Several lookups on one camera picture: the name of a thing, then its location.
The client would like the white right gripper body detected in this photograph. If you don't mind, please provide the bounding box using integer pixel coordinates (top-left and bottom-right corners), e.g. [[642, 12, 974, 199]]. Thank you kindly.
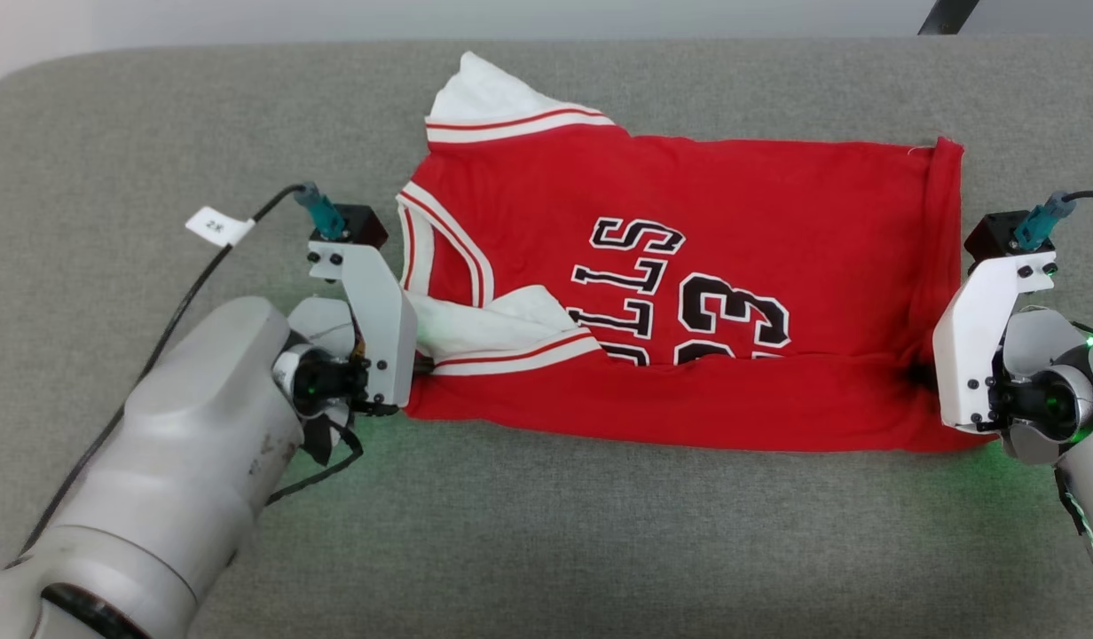
[[977, 306, 1093, 467]]

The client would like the thin black gripper cable loop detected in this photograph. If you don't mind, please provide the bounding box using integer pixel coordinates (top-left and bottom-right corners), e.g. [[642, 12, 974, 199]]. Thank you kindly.
[[267, 413, 366, 507]]

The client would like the white camera bracket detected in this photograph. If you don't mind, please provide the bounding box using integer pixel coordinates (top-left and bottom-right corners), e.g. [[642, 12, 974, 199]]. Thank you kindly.
[[307, 241, 419, 409], [932, 251, 1059, 434]]

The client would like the white left camera bracket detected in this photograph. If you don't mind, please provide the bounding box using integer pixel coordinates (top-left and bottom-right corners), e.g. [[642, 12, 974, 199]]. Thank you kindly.
[[307, 241, 419, 409]]

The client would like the black cable with teal plug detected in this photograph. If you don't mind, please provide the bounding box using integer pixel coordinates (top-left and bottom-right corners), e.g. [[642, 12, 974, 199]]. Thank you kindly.
[[5, 182, 348, 569], [1012, 189, 1093, 252]]

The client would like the white cable label tag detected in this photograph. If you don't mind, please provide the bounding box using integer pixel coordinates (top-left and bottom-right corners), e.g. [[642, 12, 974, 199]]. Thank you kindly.
[[185, 207, 256, 248]]

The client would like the black partition post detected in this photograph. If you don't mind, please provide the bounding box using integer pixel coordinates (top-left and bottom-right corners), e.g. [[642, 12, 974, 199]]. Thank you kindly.
[[917, 0, 982, 36]]

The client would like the red and white basketball jersey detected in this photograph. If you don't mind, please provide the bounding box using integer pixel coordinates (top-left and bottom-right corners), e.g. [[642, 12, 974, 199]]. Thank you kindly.
[[396, 51, 966, 454]]

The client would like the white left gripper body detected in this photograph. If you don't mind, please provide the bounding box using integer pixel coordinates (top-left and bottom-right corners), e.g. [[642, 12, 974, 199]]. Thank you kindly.
[[271, 297, 398, 418]]

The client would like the white right camera bracket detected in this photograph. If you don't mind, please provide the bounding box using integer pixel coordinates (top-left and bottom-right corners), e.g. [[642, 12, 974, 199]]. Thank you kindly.
[[932, 251, 1059, 434]]

